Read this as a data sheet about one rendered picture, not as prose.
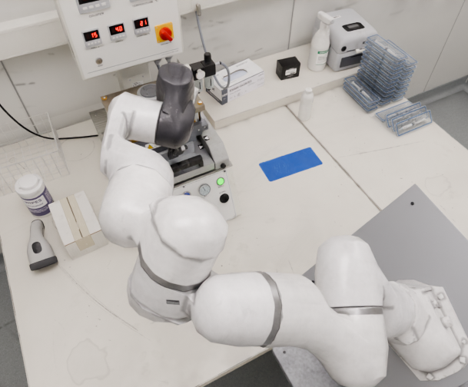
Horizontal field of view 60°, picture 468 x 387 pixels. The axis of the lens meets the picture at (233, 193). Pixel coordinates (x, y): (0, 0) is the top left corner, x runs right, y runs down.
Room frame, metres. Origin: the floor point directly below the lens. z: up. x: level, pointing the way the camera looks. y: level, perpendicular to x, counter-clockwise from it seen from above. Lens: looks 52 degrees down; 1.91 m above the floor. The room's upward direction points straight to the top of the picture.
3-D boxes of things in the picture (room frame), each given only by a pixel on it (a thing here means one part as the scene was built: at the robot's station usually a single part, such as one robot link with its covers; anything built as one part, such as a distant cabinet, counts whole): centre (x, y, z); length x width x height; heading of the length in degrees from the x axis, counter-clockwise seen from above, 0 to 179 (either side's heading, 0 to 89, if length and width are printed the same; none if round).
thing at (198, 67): (1.20, 0.11, 1.05); 0.15 x 0.05 x 0.15; 117
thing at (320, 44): (1.61, -0.38, 0.92); 0.09 x 0.08 x 0.25; 34
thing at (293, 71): (1.55, -0.24, 0.83); 0.09 x 0.06 x 0.07; 110
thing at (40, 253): (0.68, 0.62, 0.79); 0.20 x 0.08 x 0.08; 28
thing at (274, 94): (1.57, -0.23, 0.77); 0.84 x 0.30 x 0.04; 118
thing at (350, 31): (1.70, -0.50, 0.88); 0.25 x 0.20 x 0.17; 22
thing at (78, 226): (0.74, 0.51, 0.80); 0.19 x 0.13 x 0.09; 28
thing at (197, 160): (0.82, 0.16, 0.99); 0.15 x 0.02 x 0.04; 117
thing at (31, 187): (0.84, 0.66, 0.83); 0.09 x 0.09 x 0.15
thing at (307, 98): (1.32, -0.29, 0.82); 0.05 x 0.05 x 0.14
